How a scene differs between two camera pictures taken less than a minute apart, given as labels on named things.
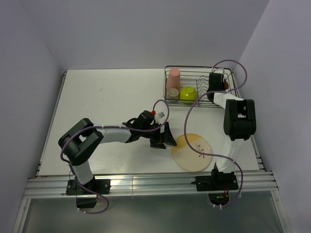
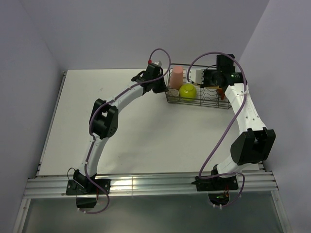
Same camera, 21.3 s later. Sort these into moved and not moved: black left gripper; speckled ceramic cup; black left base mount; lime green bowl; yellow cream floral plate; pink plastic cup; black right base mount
Moved: black left gripper; speckled ceramic cup; pink plastic cup; yellow cream floral plate; lime green bowl
Not moved: black left base mount; black right base mount
